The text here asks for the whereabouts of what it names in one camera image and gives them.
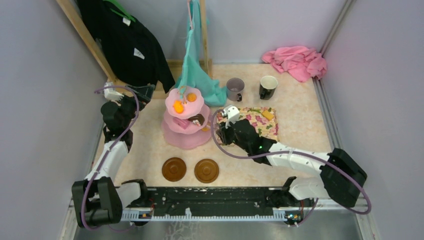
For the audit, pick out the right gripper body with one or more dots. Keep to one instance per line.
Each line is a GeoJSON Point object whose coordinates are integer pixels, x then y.
{"type": "Point", "coordinates": [229, 137]}

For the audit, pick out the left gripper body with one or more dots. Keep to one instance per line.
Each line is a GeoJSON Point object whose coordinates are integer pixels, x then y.
{"type": "Point", "coordinates": [143, 100]}

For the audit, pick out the floral serving tray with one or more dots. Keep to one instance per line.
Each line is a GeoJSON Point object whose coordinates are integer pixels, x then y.
{"type": "Point", "coordinates": [264, 128]}

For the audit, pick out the chocolate cake slice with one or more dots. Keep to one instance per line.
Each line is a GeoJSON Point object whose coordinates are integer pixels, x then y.
{"type": "Point", "coordinates": [197, 119]}

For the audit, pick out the orange macaron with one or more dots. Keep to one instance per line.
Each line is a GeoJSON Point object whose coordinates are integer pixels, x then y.
{"type": "Point", "coordinates": [191, 97]}

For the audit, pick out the pink wafer biscuit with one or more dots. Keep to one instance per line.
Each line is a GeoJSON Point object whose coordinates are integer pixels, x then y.
{"type": "Point", "coordinates": [182, 123]}

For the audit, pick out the brown wooden coaster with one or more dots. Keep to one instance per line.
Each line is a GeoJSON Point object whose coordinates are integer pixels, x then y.
{"type": "Point", "coordinates": [206, 171]}
{"type": "Point", "coordinates": [174, 169]}

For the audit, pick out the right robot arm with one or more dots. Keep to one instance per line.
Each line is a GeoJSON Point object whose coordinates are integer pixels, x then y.
{"type": "Point", "coordinates": [334, 175]}

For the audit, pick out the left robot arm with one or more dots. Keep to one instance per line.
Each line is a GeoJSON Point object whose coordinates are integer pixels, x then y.
{"type": "Point", "coordinates": [97, 201]}

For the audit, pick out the orange biscuit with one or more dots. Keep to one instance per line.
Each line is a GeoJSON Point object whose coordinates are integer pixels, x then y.
{"type": "Point", "coordinates": [268, 115]}

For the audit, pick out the black hanging shirt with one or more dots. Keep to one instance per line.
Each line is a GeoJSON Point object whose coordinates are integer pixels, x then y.
{"type": "Point", "coordinates": [132, 51]}

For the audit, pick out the orange croissant pastry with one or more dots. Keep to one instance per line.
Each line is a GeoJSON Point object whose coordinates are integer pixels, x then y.
{"type": "Point", "coordinates": [178, 107]}

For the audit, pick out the grey mug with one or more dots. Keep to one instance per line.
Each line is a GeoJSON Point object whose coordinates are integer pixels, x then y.
{"type": "Point", "coordinates": [234, 88]}

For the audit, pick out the pink three-tier cake stand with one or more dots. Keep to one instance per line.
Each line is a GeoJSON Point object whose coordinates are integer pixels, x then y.
{"type": "Point", "coordinates": [193, 136]}

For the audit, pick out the teal hanging shirt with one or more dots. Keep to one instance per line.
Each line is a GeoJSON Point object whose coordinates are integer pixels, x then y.
{"type": "Point", "coordinates": [192, 74]}

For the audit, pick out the black mug white inside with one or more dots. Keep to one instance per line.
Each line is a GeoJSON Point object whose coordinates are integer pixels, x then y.
{"type": "Point", "coordinates": [267, 88]}

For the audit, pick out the green clothes hanger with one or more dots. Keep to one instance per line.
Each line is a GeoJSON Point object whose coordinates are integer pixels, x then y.
{"type": "Point", "coordinates": [119, 10]}

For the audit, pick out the pink crumpled cloth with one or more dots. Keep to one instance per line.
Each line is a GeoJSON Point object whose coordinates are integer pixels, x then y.
{"type": "Point", "coordinates": [301, 62]}

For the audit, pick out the wooden clothes rack frame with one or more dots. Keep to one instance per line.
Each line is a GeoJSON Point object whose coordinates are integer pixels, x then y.
{"type": "Point", "coordinates": [70, 9]}

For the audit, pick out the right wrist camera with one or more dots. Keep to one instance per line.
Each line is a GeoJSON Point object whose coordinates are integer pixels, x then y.
{"type": "Point", "coordinates": [232, 113]}

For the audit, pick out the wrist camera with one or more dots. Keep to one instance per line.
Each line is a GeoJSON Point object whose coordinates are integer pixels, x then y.
{"type": "Point", "coordinates": [232, 113]}
{"type": "Point", "coordinates": [110, 93]}

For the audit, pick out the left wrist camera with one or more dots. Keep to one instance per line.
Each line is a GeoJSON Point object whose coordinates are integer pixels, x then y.
{"type": "Point", "coordinates": [110, 93]}

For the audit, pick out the aluminium frame rail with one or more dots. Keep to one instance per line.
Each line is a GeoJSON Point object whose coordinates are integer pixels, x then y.
{"type": "Point", "coordinates": [328, 106]}

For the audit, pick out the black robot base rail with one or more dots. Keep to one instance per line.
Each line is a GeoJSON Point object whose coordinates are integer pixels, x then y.
{"type": "Point", "coordinates": [217, 201]}

